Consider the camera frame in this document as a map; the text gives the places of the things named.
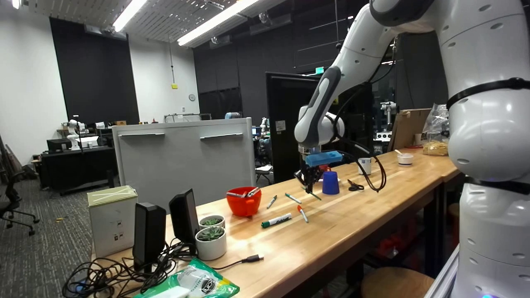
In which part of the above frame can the tangle of black cables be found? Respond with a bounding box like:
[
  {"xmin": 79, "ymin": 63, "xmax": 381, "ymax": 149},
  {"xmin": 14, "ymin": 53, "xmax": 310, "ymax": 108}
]
[{"xmin": 62, "ymin": 239, "xmax": 196, "ymax": 298}]

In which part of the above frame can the blue cup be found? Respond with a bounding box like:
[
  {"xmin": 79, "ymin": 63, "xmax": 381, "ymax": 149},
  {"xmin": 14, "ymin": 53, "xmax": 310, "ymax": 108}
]
[{"xmin": 322, "ymin": 171, "xmax": 340, "ymax": 195}]

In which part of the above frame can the cardboard sheet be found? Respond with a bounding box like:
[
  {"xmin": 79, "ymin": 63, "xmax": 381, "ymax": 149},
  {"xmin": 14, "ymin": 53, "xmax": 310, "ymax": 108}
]
[{"xmin": 387, "ymin": 108, "xmax": 432, "ymax": 153}]

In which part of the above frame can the white box with green top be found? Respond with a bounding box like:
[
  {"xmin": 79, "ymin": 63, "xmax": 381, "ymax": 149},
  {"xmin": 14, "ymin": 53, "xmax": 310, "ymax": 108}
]
[{"xmin": 87, "ymin": 185, "xmax": 139, "ymax": 258}]

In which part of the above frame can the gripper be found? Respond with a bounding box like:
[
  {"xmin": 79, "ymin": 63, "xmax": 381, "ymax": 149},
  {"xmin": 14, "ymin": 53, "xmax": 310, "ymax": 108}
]
[{"xmin": 294, "ymin": 164, "xmax": 324, "ymax": 194}]

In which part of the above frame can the wide red cup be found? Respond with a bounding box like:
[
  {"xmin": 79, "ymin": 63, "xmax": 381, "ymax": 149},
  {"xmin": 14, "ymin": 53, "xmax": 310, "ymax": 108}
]
[{"xmin": 226, "ymin": 187, "xmax": 262, "ymax": 218}]

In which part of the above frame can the black speaker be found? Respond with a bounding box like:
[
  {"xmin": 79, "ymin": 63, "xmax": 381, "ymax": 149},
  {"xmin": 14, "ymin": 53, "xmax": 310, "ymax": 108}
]
[
  {"xmin": 169, "ymin": 188, "xmax": 200, "ymax": 250},
  {"xmin": 132, "ymin": 202, "xmax": 167, "ymax": 272}
]

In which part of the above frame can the black usb cable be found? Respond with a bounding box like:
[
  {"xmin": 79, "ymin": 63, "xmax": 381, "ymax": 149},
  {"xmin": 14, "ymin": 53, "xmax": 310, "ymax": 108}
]
[{"xmin": 210, "ymin": 254, "xmax": 265, "ymax": 271}]

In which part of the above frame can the large succulent in white pot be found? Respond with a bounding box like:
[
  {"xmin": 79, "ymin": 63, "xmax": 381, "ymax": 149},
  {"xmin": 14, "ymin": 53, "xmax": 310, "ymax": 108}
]
[{"xmin": 195, "ymin": 226, "xmax": 228, "ymax": 261}]

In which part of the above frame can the clear bag of snacks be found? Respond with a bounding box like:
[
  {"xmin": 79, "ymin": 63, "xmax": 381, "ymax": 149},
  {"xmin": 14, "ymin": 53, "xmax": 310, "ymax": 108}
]
[{"xmin": 422, "ymin": 103, "xmax": 451, "ymax": 157}]

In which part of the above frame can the thick green marker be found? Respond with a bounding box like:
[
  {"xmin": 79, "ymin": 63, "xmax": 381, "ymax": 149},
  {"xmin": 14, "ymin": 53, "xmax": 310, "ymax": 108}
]
[{"xmin": 260, "ymin": 212, "xmax": 293, "ymax": 229}]

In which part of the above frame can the ceiling light strip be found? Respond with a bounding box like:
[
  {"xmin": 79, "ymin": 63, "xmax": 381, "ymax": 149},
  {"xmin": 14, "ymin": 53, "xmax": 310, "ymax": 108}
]
[
  {"xmin": 111, "ymin": 0, "xmax": 148, "ymax": 33},
  {"xmin": 177, "ymin": 0, "xmax": 266, "ymax": 47}
]

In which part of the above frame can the small succulent in white pot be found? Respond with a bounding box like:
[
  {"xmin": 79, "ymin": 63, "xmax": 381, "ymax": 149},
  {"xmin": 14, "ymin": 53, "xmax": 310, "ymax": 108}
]
[{"xmin": 198, "ymin": 214, "xmax": 226, "ymax": 231}]

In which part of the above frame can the black office chair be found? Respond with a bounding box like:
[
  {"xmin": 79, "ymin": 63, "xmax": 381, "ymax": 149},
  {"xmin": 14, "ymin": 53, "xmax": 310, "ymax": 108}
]
[{"xmin": 0, "ymin": 169, "xmax": 41, "ymax": 237}]

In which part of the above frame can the black desk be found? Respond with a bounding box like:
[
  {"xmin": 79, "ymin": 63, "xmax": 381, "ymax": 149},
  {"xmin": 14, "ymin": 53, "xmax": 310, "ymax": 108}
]
[{"xmin": 40, "ymin": 146, "xmax": 119, "ymax": 196}]

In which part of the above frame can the round wooden stool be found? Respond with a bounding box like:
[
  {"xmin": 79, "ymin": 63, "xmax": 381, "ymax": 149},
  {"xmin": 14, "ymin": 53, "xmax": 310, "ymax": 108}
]
[{"xmin": 361, "ymin": 267, "xmax": 436, "ymax": 298}]

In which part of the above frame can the grey partition panel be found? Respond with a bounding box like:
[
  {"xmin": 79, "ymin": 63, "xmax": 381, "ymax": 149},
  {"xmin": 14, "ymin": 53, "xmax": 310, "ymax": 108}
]
[{"xmin": 111, "ymin": 117, "xmax": 257, "ymax": 212}]

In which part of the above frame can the white bowl with spoon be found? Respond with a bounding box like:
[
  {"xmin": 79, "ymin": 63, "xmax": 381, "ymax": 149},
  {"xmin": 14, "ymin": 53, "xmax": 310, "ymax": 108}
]
[{"xmin": 394, "ymin": 149, "xmax": 414, "ymax": 166}]

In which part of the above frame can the green packet of wipes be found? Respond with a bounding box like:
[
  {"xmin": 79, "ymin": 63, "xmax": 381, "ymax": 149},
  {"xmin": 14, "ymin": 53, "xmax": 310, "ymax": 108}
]
[{"xmin": 133, "ymin": 258, "xmax": 241, "ymax": 298}]

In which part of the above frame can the black monitor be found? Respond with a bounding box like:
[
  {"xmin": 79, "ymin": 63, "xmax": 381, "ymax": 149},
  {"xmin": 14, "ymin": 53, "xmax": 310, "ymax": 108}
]
[{"xmin": 46, "ymin": 138, "xmax": 73, "ymax": 154}]

